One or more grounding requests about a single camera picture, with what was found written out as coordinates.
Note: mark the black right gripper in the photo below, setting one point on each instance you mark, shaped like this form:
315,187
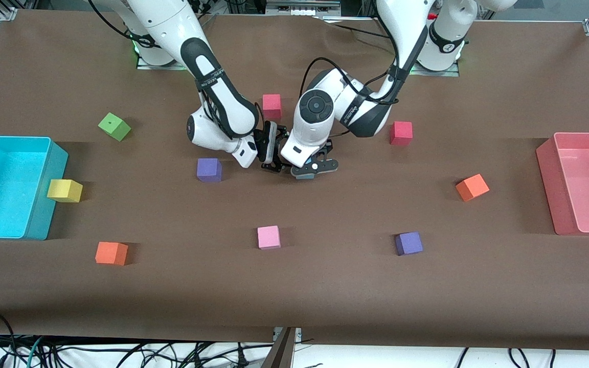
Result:
263,145

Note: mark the light blue foam block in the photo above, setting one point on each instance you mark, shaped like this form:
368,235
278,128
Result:
306,176

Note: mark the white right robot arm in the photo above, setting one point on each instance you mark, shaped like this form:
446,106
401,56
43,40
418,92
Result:
172,25

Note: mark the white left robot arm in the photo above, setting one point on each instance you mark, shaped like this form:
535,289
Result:
315,128

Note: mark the red foam block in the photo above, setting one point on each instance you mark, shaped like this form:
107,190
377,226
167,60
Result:
402,133
272,106

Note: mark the purple foam block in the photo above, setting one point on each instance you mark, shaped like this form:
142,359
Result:
408,243
209,169

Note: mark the pink foam block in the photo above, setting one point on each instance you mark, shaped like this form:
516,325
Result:
269,237

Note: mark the brown table cover sheet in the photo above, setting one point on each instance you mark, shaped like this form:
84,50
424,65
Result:
325,286

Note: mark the grey metal box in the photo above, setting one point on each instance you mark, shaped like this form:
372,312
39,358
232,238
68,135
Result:
299,6

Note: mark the orange foam block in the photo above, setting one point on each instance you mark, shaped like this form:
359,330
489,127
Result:
472,187
111,253

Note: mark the green foam block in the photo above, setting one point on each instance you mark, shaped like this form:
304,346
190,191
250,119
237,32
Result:
114,127

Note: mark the yellow foam block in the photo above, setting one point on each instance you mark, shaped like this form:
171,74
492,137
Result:
64,190

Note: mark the pink plastic bin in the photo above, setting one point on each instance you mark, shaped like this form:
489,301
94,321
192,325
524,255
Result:
586,194

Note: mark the cyan plastic bin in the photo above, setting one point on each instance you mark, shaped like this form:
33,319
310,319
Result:
3,189

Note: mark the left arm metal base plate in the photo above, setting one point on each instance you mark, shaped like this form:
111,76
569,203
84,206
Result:
443,74

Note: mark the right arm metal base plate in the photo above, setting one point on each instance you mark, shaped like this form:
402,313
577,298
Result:
146,65

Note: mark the small metal bracket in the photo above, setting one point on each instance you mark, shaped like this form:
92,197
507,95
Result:
298,333

